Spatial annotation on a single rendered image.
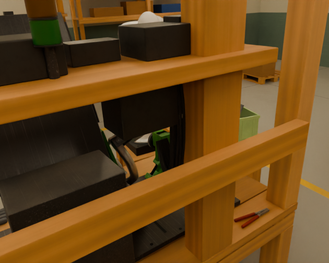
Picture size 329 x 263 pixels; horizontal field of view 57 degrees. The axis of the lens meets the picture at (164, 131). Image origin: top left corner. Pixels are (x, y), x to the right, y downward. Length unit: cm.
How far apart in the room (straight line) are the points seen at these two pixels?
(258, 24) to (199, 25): 904
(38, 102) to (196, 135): 45
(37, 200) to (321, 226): 231
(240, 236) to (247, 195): 26
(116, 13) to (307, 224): 519
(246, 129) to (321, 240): 106
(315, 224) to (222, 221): 178
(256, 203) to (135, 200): 75
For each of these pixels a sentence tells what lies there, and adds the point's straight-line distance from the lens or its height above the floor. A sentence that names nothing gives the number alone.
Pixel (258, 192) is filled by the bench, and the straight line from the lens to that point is 140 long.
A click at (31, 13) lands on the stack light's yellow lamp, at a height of 166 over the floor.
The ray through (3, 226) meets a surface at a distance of 135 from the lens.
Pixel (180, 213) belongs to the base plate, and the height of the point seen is 90.
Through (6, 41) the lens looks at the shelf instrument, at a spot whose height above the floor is 161.
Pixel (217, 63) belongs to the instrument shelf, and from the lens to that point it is 72.
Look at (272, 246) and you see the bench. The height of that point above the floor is 67.
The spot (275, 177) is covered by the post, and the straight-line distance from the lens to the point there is 128.
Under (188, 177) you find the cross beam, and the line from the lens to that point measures 75.
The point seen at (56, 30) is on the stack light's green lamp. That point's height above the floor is 163.
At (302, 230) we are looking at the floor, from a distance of 266.
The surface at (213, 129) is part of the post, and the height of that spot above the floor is 134.
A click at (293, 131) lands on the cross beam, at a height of 127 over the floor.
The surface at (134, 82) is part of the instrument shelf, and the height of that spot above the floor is 152.
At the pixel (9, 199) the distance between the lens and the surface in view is 84.
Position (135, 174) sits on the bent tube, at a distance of 106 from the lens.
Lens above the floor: 167
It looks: 23 degrees down
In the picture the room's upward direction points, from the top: 3 degrees counter-clockwise
